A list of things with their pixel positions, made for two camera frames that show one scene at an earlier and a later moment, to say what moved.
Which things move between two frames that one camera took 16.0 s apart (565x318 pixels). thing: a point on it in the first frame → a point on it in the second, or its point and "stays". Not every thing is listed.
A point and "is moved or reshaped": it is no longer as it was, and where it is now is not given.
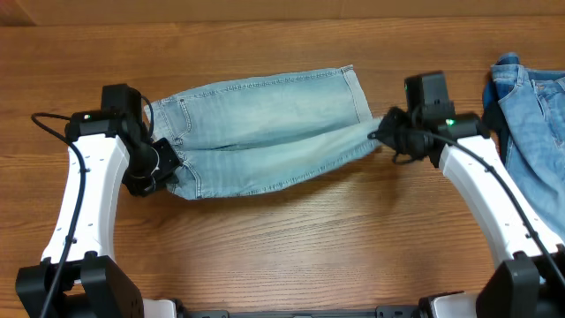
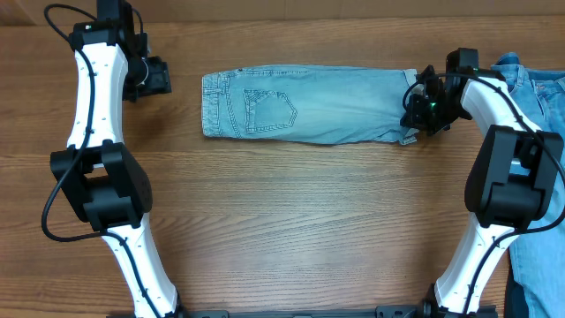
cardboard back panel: (79, 12) stays
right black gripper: (395, 132) → (418, 113)
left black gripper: (166, 158) → (159, 78)
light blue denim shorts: (233, 132) is moved or reshaped
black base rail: (382, 312) stays
